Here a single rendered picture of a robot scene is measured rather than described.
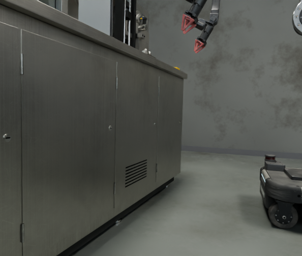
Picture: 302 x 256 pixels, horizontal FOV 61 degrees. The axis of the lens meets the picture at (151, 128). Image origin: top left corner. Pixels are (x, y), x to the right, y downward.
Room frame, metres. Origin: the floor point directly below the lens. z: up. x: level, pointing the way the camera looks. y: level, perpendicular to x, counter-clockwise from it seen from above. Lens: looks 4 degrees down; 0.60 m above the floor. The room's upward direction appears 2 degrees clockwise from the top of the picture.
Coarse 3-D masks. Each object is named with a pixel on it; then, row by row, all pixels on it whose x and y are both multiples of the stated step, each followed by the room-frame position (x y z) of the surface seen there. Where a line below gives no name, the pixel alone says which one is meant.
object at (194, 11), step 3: (192, 6) 1.43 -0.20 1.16; (195, 6) 1.42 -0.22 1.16; (192, 9) 1.42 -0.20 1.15; (195, 9) 1.42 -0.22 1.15; (198, 9) 1.42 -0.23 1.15; (201, 9) 1.44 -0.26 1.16; (186, 12) 1.41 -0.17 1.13; (189, 12) 1.41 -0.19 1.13; (192, 12) 1.40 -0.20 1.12; (195, 12) 1.42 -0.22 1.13; (198, 12) 1.43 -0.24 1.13; (192, 15) 1.40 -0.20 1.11; (195, 15) 1.39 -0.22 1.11
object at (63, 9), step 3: (60, 0) 0.91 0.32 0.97; (63, 0) 0.92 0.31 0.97; (66, 0) 0.93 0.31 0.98; (60, 3) 0.91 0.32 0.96; (63, 3) 0.92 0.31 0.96; (66, 3) 0.93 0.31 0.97; (60, 6) 0.91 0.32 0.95; (63, 6) 0.92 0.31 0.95; (66, 6) 0.93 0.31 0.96; (60, 9) 0.91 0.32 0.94; (63, 9) 0.92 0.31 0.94; (66, 9) 0.93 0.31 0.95; (63, 12) 0.92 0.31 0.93; (66, 12) 0.93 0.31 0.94
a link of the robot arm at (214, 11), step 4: (212, 0) 1.89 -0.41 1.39; (216, 0) 1.88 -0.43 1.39; (212, 4) 1.89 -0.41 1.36; (216, 4) 1.88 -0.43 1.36; (212, 8) 1.88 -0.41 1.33; (216, 8) 1.87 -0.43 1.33; (212, 12) 1.88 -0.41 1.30; (216, 12) 1.87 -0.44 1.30; (216, 16) 1.86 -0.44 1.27; (216, 20) 1.86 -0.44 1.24; (216, 24) 1.93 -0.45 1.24
